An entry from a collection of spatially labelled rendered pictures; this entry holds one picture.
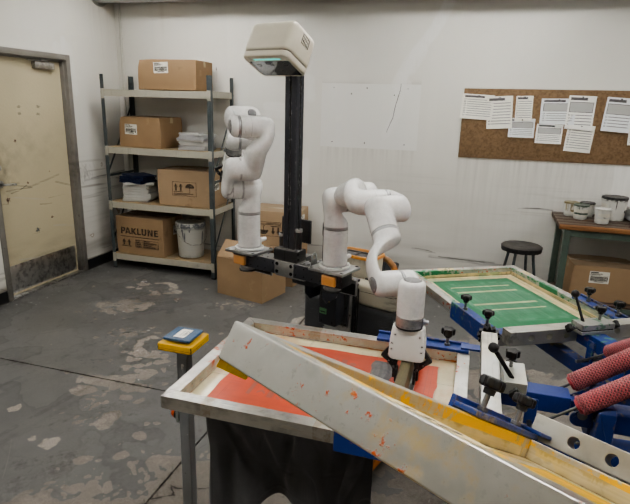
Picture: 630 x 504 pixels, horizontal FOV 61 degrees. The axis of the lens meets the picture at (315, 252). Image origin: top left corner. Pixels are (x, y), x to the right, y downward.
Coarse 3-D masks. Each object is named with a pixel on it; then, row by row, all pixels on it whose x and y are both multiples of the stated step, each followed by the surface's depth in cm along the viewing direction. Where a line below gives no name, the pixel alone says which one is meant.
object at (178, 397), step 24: (288, 336) 190; (312, 336) 187; (336, 336) 184; (360, 336) 183; (216, 360) 166; (456, 360) 174; (192, 384) 152; (456, 384) 153; (168, 408) 143; (192, 408) 141; (216, 408) 139; (240, 408) 138; (264, 408) 138; (288, 432) 134; (312, 432) 132
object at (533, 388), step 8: (528, 384) 144; (536, 384) 144; (544, 384) 144; (528, 392) 140; (536, 392) 140; (544, 392) 140; (552, 392) 140; (560, 392) 140; (568, 392) 141; (504, 400) 143; (512, 400) 142; (544, 400) 140; (552, 400) 139; (560, 400) 138; (568, 400) 138; (544, 408) 140; (552, 408) 140; (560, 408) 139; (568, 408) 138
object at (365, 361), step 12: (312, 348) 181; (324, 348) 181; (360, 360) 174; (372, 360) 174; (384, 360) 174; (420, 372) 167; (432, 372) 167; (420, 384) 160; (432, 384) 160; (432, 396) 153
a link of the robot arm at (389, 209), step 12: (396, 192) 173; (372, 204) 162; (384, 204) 162; (396, 204) 163; (408, 204) 164; (372, 216) 161; (384, 216) 159; (396, 216) 164; (408, 216) 165; (372, 228) 160
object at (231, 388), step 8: (232, 376) 161; (224, 384) 157; (232, 384) 157; (240, 384) 157; (248, 384) 157; (216, 392) 152; (224, 392) 152; (232, 392) 152; (240, 392) 152; (232, 400) 148; (240, 400) 148; (248, 400) 148; (256, 400) 149; (264, 400) 149; (272, 400) 149; (280, 400) 149; (272, 408) 145; (280, 408) 145; (288, 408) 145; (296, 408) 145
